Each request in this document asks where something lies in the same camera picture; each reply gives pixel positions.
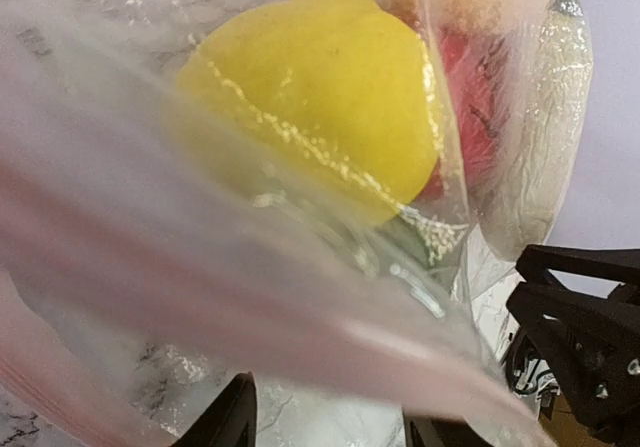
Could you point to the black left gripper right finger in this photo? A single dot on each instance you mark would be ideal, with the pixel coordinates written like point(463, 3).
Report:
point(427, 432)

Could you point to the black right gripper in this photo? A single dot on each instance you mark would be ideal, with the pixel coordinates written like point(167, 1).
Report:
point(578, 311)

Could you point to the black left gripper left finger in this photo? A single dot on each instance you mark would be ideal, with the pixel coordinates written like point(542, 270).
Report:
point(231, 419)

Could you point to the clear zip top bag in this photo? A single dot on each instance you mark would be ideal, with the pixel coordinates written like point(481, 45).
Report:
point(151, 248)

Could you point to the green fake vegetable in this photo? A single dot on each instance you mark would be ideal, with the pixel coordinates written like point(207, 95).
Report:
point(412, 237)

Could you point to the yellow fake pear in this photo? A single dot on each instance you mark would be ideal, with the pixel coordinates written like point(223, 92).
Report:
point(343, 90)

